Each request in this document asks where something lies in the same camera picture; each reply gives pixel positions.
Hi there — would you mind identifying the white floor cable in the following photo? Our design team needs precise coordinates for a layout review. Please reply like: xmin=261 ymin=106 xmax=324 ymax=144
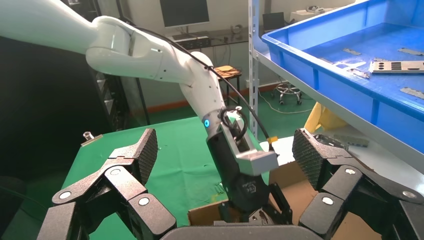
xmin=258 ymin=91 xmax=314 ymax=116

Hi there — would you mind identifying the perforated metal shelf post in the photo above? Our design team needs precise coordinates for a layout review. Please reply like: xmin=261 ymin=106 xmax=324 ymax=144
xmin=248 ymin=0 xmax=265 ymax=142

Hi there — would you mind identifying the black computer monitor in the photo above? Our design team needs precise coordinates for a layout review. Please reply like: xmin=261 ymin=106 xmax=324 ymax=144
xmin=159 ymin=0 xmax=211 ymax=28

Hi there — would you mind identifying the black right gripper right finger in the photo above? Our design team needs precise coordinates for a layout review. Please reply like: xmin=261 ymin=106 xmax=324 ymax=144
xmin=292 ymin=128 xmax=424 ymax=240

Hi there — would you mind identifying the silver metal I/O shield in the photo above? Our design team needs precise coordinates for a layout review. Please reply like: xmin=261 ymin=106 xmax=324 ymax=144
xmin=368 ymin=60 xmax=424 ymax=74

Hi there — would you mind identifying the black metal rack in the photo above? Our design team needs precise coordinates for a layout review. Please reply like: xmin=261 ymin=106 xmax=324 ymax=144
xmin=61 ymin=0 xmax=151 ymax=133

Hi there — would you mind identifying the glass desk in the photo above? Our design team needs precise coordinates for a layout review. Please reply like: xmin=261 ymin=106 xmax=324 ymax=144
xmin=165 ymin=28 xmax=252 ymax=51

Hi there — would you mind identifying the looped black camera cable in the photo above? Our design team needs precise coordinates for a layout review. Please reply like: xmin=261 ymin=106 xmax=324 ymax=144
xmin=219 ymin=106 xmax=249 ymax=143

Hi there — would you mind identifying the large grey metal bracket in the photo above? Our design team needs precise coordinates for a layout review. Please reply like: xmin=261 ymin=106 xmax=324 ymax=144
xmin=313 ymin=133 xmax=349 ymax=150

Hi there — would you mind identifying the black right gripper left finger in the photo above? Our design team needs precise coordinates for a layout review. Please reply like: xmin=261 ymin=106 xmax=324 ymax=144
xmin=36 ymin=128 xmax=176 ymax=240

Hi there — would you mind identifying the white flat board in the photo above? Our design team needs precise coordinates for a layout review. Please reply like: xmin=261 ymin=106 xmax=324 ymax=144
xmin=259 ymin=135 xmax=424 ymax=200

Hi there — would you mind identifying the brown cardboard box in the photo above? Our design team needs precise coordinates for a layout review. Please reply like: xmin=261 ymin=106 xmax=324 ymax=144
xmin=187 ymin=160 xmax=383 ymax=240

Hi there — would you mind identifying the metal binder clip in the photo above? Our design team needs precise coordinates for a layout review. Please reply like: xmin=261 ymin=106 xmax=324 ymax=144
xmin=80 ymin=131 xmax=104 ymax=147

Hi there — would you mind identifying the wheeled chair base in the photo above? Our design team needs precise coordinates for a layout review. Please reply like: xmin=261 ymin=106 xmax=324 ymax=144
xmin=271 ymin=82 xmax=303 ymax=107

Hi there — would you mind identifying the yellow plastic sheet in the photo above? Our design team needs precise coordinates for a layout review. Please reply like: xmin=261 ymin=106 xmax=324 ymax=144
xmin=304 ymin=101 xmax=348 ymax=134

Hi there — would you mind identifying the wooden stool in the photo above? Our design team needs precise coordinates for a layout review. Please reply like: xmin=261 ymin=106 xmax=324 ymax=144
xmin=213 ymin=65 xmax=243 ymax=106

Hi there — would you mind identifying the blue plastic tray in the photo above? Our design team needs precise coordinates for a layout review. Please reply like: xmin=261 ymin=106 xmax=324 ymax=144
xmin=261 ymin=0 xmax=424 ymax=155

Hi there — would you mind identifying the long black arm cable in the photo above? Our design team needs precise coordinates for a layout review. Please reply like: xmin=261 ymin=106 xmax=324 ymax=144
xmin=130 ymin=25 xmax=276 ymax=147

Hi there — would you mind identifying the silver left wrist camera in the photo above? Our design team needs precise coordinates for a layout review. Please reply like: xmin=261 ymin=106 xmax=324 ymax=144
xmin=221 ymin=110 xmax=280 ymax=177

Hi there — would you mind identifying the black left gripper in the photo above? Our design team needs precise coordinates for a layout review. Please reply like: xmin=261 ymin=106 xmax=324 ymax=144
xmin=217 ymin=172 xmax=294 ymax=226

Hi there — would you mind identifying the black desk device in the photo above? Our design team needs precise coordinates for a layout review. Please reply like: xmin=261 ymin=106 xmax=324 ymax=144
xmin=172 ymin=34 xmax=212 ymax=51

